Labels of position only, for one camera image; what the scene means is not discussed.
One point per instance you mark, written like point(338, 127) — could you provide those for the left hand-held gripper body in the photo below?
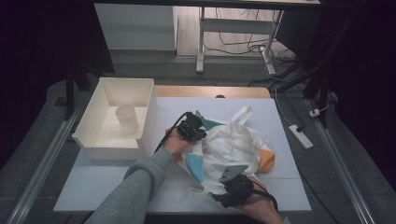
point(190, 126)

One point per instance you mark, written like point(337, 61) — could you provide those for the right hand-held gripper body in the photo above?
point(239, 189)

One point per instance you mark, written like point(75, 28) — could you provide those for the white tote bag coloured shapes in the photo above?
point(230, 149)

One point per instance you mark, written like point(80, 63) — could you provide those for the white paper cup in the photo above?
point(127, 118)

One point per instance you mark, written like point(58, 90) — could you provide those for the white plastic storage box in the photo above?
point(93, 124)

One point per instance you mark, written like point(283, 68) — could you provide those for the person's left hand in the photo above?
point(174, 141)

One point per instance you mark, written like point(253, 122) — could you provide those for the person's right hand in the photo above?
point(261, 208)

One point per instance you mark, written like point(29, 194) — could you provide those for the white power strip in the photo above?
point(300, 136)

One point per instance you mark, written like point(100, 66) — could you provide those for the small white plug adapter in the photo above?
point(314, 113)

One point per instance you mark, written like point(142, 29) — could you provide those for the white table mat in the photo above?
point(99, 183)

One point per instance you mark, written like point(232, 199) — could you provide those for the white cabinet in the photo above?
point(137, 26)

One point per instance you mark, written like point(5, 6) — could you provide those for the black metal stand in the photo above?
point(70, 93)

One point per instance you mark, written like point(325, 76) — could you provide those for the aluminium rail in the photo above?
point(339, 168)
point(46, 161)

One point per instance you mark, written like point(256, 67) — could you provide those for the white metal desk frame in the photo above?
point(236, 26)

